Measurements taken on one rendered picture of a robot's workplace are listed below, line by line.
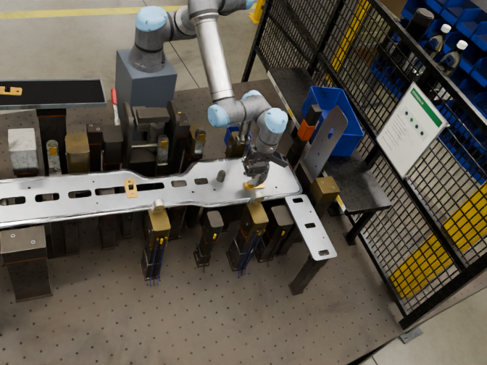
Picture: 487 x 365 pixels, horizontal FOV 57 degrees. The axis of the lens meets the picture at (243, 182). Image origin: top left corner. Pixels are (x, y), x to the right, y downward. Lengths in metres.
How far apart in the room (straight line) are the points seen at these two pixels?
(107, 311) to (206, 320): 0.36
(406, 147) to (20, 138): 1.39
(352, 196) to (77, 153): 1.05
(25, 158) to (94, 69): 2.20
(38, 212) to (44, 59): 2.38
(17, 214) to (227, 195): 0.71
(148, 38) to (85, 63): 1.96
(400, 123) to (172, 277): 1.07
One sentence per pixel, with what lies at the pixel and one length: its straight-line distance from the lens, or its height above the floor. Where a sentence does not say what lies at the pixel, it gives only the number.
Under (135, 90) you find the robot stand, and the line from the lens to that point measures 1.96.
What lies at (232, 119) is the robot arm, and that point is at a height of 1.33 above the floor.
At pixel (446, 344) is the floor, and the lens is 3.09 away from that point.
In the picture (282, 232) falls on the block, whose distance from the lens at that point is 1.73.
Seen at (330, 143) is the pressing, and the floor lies 1.20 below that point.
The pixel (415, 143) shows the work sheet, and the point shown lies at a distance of 1.80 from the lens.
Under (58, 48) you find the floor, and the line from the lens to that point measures 3.94.
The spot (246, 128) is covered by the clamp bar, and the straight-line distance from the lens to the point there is 1.78.
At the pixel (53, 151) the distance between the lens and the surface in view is 1.63.
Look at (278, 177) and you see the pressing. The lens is 1.81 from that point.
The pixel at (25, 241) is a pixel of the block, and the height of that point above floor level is 1.03.
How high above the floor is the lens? 2.28
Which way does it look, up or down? 47 degrees down
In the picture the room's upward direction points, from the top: 21 degrees clockwise
